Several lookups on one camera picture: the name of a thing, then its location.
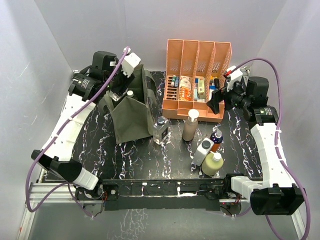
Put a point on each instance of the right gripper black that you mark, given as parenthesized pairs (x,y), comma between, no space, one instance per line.
(216,96)

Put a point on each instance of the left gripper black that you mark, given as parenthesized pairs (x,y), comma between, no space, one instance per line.
(125,80)

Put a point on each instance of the small clear bottle white cap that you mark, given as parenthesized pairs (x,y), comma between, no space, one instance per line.
(130,93)

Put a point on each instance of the olive green canvas bag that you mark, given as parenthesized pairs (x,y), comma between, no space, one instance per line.
(132,117)

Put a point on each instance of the clear square bottle black label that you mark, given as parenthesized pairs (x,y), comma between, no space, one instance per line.
(161,130)

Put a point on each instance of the clear square bottle yellow liquid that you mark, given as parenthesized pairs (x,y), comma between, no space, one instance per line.
(117,96)

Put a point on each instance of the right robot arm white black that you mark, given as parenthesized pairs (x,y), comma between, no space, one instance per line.
(278,194)

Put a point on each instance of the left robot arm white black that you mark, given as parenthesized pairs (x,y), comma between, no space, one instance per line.
(87,89)

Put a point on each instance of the green white small box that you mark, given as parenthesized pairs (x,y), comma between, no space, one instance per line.
(199,89)

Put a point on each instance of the red white snack packet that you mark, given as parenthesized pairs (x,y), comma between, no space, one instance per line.
(185,88)

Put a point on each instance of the orange plastic file organizer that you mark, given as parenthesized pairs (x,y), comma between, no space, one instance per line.
(194,69)

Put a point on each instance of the brown pump bottle white top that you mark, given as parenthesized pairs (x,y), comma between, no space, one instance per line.
(190,125)

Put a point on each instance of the dark blue orange pump bottle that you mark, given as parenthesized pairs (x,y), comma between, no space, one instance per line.
(217,138)

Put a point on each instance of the small blue tubes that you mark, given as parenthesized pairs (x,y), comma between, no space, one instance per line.
(175,81)

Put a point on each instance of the white bottle grey cap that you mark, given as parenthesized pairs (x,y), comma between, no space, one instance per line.
(202,151)

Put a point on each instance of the pale yellow bottle white cap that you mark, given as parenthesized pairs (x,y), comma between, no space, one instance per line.
(212,163)

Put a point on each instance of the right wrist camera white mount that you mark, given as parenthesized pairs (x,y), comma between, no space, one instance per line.
(232,77)

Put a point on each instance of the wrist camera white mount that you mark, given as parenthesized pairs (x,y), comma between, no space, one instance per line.
(130,62)
(232,77)

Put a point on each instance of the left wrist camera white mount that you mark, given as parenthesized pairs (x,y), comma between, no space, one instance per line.
(130,62)

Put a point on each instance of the black front rail frame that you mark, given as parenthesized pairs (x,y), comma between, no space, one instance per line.
(156,194)

